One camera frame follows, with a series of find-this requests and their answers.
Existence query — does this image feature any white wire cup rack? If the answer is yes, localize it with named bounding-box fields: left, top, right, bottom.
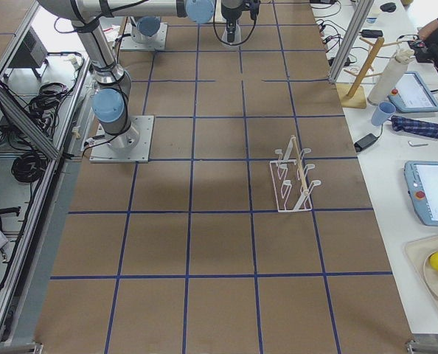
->
left=268, top=136, right=321, bottom=213

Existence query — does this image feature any wooden mug tree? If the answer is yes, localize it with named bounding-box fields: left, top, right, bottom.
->
left=336, top=36, right=400, bottom=109

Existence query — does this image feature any black power adapter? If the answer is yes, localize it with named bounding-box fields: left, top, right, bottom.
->
left=354, top=133, right=379, bottom=153

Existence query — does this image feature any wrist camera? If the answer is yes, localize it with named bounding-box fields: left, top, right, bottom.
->
left=248, top=0, right=260, bottom=21

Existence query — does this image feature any beige tray with fruit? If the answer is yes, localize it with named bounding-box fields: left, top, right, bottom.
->
left=405, top=235, right=438, bottom=310

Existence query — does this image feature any aluminium frame post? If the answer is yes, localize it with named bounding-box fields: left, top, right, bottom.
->
left=329, top=0, right=374, bottom=83

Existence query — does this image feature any plaid cloth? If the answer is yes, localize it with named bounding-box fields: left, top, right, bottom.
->
left=390, top=116, right=438, bottom=139

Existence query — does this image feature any white paper roll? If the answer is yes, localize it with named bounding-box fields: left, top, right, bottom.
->
left=367, top=49, right=414, bottom=105

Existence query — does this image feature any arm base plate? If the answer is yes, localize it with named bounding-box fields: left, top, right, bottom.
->
left=120, top=22, right=167, bottom=52
left=89, top=116, right=154, bottom=163

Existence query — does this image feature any teach pendant near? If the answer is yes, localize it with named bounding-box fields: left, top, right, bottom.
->
left=404, top=161, right=438, bottom=226

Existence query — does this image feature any pale grey plastic cup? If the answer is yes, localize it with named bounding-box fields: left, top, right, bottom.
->
left=221, top=27, right=242, bottom=46

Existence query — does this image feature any blue cup on desk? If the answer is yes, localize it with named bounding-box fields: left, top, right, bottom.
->
left=371, top=101, right=396, bottom=126

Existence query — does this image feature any teach pendant far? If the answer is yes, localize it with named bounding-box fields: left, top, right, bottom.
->
left=388, top=71, right=438, bottom=113

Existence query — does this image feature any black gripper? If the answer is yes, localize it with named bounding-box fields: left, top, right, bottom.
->
left=220, top=0, right=243, bottom=43

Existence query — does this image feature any teach pendant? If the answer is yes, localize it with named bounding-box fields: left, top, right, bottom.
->
left=388, top=71, right=438, bottom=113
left=404, top=161, right=438, bottom=226

